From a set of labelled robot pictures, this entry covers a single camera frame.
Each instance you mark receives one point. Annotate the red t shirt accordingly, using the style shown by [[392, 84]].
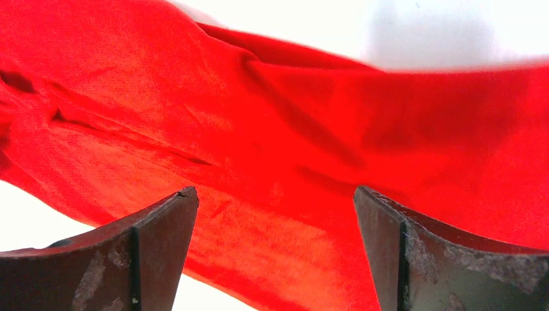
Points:
[[109, 106]]

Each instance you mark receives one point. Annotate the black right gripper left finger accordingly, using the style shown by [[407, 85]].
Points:
[[133, 263]]

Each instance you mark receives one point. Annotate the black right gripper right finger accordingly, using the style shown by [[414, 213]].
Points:
[[419, 263]]

